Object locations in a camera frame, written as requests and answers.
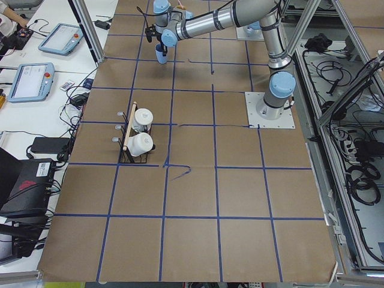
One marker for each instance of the white mug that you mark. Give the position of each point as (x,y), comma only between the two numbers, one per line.
(140,144)
(142,120)

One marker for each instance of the teach pendant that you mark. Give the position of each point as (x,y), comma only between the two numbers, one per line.
(62,40)
(32,83)

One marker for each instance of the aluminium frame post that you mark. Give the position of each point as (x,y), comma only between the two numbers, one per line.
(83,18)

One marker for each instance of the lower teach pendant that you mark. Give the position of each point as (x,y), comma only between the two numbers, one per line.
(32,83)

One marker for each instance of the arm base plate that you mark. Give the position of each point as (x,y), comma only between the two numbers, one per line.
(260,115)
(242,35)

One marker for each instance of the black wire mug rack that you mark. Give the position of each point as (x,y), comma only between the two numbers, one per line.
(125,156)

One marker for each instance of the upper white mug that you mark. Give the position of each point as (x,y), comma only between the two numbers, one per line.
(142,120)

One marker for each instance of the lower white mug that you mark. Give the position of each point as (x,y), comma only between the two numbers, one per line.
(140,144)

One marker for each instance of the black computer box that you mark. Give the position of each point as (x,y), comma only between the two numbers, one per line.
(25,187)

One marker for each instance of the wooden rack rod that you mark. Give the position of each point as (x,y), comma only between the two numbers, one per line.
(129,125)

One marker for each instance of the upper teach pendant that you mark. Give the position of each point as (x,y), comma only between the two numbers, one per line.
(62,40)

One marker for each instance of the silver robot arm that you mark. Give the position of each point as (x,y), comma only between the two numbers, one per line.
(253,28)
(173,24)

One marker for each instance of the small remote control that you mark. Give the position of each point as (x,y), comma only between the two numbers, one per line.
(67,85)

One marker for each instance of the light blue cup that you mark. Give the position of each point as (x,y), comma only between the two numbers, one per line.
(160,58)

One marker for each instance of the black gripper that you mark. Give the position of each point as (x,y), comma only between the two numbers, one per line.
(162,47)

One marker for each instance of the black power adapter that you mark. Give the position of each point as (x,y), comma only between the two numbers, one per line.
(49,145)

